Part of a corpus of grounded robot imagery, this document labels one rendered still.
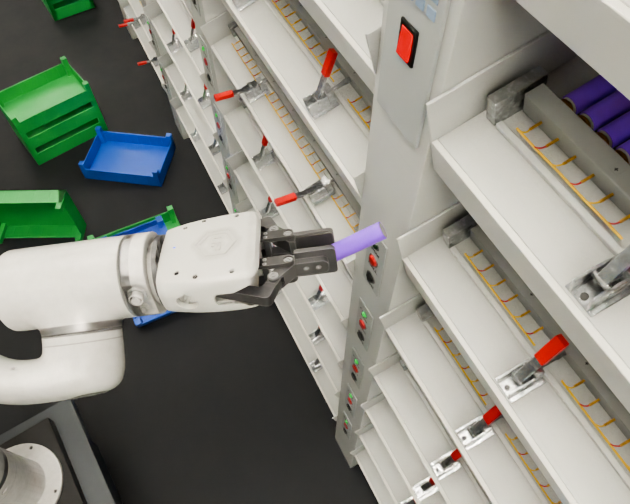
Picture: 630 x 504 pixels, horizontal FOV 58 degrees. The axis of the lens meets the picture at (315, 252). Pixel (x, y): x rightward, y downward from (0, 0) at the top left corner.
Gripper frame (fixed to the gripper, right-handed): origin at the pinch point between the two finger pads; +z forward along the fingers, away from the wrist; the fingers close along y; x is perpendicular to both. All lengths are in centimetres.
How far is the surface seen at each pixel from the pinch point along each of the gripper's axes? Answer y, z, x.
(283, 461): 38, -22, 111
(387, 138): 6.9, 8.6, -7.6
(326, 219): 28.9, 0.7, 19.1
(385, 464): 19, 6, 82
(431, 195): 3.3, 12.3, -2.6
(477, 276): 0.7, 16.8, 7.2
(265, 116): 52, -8, 11
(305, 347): 59, -12, 88
